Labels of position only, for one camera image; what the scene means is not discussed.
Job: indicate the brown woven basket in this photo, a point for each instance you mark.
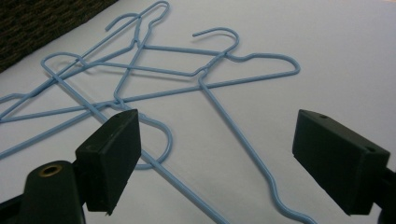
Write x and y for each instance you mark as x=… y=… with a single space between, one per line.
x=37 y=25

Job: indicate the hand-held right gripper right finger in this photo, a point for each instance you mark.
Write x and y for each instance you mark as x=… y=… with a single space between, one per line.
x=339 y=158

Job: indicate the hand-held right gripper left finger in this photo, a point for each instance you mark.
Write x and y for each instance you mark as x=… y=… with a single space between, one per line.
x=109 y=155

